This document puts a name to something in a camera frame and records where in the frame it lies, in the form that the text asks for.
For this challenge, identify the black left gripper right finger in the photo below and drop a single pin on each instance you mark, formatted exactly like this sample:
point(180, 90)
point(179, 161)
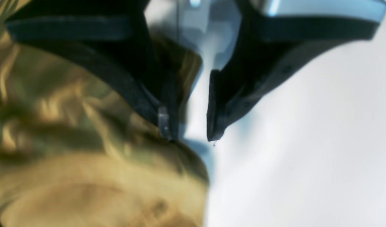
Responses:
point(277, 38)

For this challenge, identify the camouflage t-shirt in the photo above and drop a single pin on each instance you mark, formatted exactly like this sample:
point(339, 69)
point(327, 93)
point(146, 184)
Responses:
point(73, 153)

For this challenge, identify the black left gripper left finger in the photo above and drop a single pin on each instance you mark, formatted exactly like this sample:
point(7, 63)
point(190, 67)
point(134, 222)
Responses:
point(110, 39)

